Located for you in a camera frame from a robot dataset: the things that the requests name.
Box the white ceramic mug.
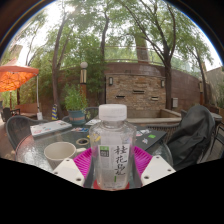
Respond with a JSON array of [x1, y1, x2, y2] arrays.
[[43, 141, 88, 170]]

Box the black jacket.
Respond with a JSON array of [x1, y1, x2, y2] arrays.
[[166, 104, 216, 172]]

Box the silver laptop with stickers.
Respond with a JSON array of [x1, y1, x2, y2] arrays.
[[29, 119, 73, 138]]

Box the blue yellow striped cone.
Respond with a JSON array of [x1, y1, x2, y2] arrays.
[[51, 103, 59, 121]]

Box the tall leafy tree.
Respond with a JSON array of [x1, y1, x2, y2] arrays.
[[123, 0, 201, 112], [39, 6, 84, 118]]

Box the wooden globe lamp post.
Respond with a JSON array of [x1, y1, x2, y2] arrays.
[[79, 61, 89, 98]]

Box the white paper sheet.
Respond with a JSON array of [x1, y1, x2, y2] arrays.
[[84, 118, 101, 127]]

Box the clear plastic drink bottle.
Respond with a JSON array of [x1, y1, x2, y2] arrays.
[[92, 103, 137, 191]]

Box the black laptop with stickers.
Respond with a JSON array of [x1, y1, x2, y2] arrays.
[[134, 125, 168, 149]]

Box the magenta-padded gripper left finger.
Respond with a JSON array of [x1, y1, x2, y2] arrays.
[[52, 148, 96, 188]]

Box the yellow sticky note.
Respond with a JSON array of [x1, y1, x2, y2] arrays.
[[89, 133, 100, 143]]

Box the flat round red coaster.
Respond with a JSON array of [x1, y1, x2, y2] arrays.
[[92, 179, 131, 191]]

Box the dark wicker lounge chair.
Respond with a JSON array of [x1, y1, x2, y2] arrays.
[[0, 107, 21, 123]]

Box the green plant in blue pot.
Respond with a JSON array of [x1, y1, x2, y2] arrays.
[[63, 84, 89, 126]]

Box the short wooden lamp post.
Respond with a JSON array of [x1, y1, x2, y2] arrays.
[[199, 81, 205, 105]]

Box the orange patio umbrella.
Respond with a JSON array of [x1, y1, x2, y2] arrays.
[[0, 58, 40, 93]]

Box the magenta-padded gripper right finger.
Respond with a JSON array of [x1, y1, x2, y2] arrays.
[[132, 146, 177, 188]]

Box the wooden bench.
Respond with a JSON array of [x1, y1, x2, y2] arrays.
[[14, 102, 43, 118]]

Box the round dark patio table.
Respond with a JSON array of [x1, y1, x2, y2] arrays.
[[209, 112, 224, 123]]

